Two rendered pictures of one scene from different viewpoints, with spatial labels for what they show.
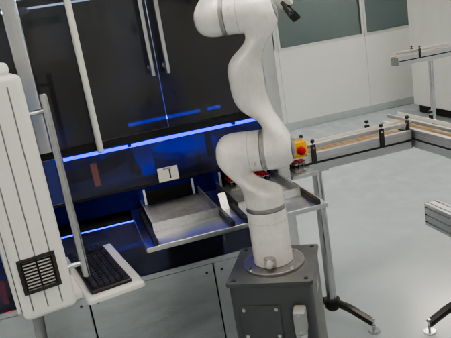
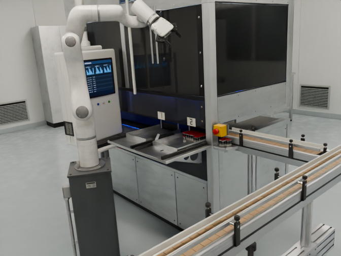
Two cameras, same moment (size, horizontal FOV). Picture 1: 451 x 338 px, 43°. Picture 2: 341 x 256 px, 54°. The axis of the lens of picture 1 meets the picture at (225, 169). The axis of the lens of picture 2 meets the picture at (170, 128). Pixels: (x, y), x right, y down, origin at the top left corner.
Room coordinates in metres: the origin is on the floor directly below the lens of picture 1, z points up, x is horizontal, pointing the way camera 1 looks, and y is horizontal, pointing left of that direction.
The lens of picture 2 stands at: (1.24, -2.08, 1.59)
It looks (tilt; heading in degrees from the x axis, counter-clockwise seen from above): 15 degrees down; 64
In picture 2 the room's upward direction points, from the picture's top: 3 degrees counter-clockwise
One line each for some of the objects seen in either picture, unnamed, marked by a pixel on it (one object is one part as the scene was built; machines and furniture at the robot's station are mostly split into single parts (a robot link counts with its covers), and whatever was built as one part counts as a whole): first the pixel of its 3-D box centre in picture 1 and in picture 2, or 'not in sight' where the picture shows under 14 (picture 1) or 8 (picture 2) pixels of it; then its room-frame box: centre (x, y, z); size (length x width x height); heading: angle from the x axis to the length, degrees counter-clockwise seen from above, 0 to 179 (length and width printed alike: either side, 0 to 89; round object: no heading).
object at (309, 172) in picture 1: (299, 172); (227, 147); (2.52, -0.33, 0.87); 0.14 x 0.13 x 0.02; 14
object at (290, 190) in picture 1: (256, 188); (182, 141); (2.30, -0.11, 0.90); 0.34 x 0.26 x 0.04; 14
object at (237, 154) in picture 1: (249, 170); (83, 117); (1.64, -0.07, 1.16); 0.19 x 0.12 x 0.24; 76
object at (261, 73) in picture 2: not in sight; (254, 47); (2.91, -0.15, 1.51); 0.85 x 0.01 x 0.59; 14
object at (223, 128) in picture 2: (296, 148); (220, 130); (2.47, -0.33, 1.00); 0.08 x 0.07 x 0.07; 14
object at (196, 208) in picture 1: (177, 207); (153, 133); (2.22, 0.22, 0.90); 0.34 x 0.26 x 0.04; 14
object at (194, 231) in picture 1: (223, 208); (160, 142); (2.19, 0.04, 0.87); 0.70 x 0.48 x 0.02; 104
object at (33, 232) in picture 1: (10, 182); (90, 93); (1.88, 0.72, 1.19); 0.50 x 0.19 x 0.78; 24
